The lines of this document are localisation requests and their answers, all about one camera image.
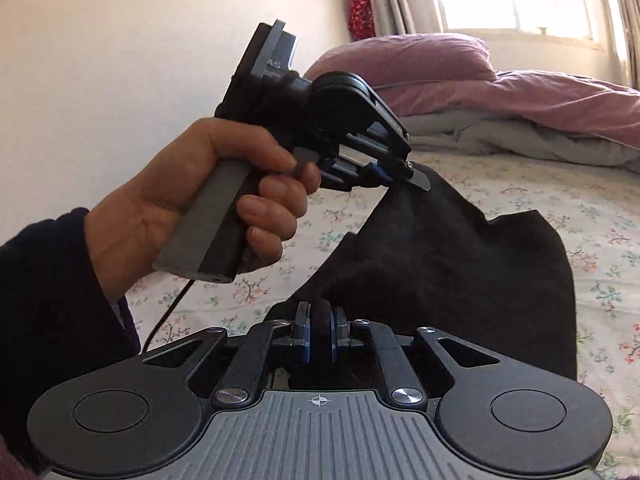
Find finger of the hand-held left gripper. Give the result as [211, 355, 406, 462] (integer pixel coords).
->
[319, 157, 389, 193]
[344, 85, 432, 194]

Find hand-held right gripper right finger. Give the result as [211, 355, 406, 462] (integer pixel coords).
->
[327, 304, 502, 407]

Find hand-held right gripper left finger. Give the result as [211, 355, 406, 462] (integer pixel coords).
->
[142, 301, 314, 409]

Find black pants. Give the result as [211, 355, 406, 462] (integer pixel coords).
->
[264, 161, 579, 392]

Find person's left forearm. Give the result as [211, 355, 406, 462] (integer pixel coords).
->
[0, 206, 144, 462]

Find person's left hand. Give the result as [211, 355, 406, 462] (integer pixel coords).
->
[85, 117, 324, 307]

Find pink pillow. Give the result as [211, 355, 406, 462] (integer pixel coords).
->
[304, 33, 497, 97]

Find red floral hanging bag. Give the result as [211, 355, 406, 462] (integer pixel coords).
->
[348, 0, 377, 41]

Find pink duvet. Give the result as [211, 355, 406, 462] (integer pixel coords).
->
[389, 69, 640, 152]

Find floral bed sheet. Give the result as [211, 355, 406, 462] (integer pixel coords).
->
[117, 146, 640, 467]

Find maroon cloth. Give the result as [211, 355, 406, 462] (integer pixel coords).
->
[0, 435, 37, 480]

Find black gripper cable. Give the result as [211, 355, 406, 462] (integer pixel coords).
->
[141, 276, 197, 357]

